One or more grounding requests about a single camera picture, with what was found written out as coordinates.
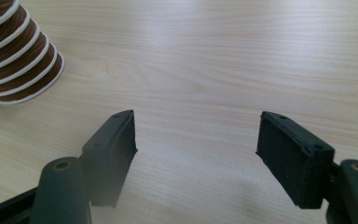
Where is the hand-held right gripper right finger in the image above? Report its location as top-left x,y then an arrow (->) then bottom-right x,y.
255,111 -> 336,210

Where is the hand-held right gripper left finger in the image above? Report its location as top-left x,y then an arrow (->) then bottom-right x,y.
81,109 -> 138,208

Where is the stack of brown paper cups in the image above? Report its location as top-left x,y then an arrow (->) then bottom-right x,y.
0,0 -> 65,105

